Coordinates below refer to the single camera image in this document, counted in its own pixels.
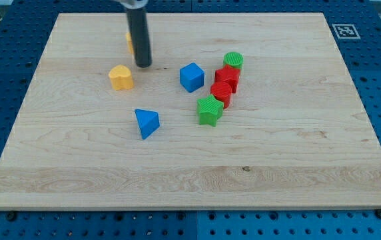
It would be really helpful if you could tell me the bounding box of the red pentagon block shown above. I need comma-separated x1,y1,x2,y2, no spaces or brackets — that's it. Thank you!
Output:
214,64,240,93

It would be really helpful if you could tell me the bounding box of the red cylinder block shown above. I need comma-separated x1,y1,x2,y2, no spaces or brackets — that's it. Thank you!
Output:
210,81,232,109

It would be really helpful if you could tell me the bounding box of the yellow hexagon block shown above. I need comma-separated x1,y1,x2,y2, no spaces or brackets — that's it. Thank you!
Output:
125,32,134,55

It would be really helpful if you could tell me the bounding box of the blue cube block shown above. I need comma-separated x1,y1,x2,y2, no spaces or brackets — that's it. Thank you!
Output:
179,63,204,93

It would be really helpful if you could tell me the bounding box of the white fiducial marker tag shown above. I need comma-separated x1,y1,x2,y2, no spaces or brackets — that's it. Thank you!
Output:
332,23,360,39

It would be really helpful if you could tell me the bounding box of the wooden board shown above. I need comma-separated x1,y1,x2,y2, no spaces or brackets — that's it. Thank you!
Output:
0,13,381,211

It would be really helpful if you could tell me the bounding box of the blue triangle block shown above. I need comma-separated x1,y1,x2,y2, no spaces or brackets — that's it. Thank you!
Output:
135,109,160,139

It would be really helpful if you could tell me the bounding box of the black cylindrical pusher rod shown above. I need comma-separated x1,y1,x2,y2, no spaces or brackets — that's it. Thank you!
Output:
126,7,152,68

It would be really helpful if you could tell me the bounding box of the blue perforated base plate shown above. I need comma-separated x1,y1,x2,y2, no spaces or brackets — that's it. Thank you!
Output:
0,1,381,239

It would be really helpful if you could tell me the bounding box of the silver rod mount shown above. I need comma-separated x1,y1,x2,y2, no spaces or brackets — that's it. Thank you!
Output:
113,0,149,9

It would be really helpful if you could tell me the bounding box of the green star block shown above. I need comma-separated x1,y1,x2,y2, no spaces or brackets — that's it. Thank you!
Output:
196,94,224,127

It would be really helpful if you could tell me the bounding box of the yellow heart block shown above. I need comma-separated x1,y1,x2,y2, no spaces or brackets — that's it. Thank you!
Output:
108,65,134,90

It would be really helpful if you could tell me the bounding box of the green cylinder block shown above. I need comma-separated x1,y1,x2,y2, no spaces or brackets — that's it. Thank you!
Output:
223,51,244,69

